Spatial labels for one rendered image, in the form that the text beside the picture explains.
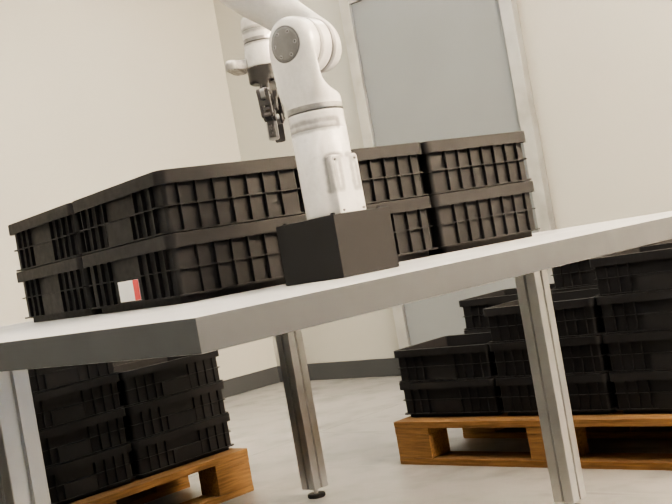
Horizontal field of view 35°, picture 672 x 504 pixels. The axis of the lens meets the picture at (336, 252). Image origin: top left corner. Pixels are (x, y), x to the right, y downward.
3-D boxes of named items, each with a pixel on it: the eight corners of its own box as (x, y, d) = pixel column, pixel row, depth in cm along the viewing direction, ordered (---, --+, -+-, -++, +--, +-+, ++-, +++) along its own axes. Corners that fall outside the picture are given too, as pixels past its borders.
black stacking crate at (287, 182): (80, 261, 211) (70, 205, 211) (210, 241, 228) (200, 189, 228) (168, 240, 179) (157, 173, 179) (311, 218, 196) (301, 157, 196)
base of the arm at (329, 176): (373, 208, 174) (354, 106, 174) (334, 214, 167) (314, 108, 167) (334, 217, 180) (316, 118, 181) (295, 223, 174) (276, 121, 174)
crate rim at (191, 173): (71, 214, 211) (69, 202, 211) (202, 197, 228) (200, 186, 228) (158, 184, 179) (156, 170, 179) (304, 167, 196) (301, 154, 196)
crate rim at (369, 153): (426, 153, 213) (424, 141, 213) (304, 167, 196) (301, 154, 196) (315, 183, 246) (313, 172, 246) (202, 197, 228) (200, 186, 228)
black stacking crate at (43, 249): (209, 241, 229) (200, 189, 229) (79, 261, 211) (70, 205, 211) (132, 258, 261) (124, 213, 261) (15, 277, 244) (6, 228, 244)
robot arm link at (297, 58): (300, 7, 167) (319, 114, 167) (336, 11, 175) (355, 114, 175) (257, 24, 173) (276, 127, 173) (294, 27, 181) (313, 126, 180)
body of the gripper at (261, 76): (277, 57, 215) (285, 102, 215) (286, 63, 223) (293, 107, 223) (241, 64, 216) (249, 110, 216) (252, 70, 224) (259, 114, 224)
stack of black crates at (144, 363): (183, 447, 378) (167, 353, 378) (237, 447, 358) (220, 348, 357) (88, 477, 350) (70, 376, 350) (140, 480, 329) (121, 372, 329)
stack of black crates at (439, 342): (550, 395, 352) (538, 327, 352) (498, 416, 330) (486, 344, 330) (456, 398, 380) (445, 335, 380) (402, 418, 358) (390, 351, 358)
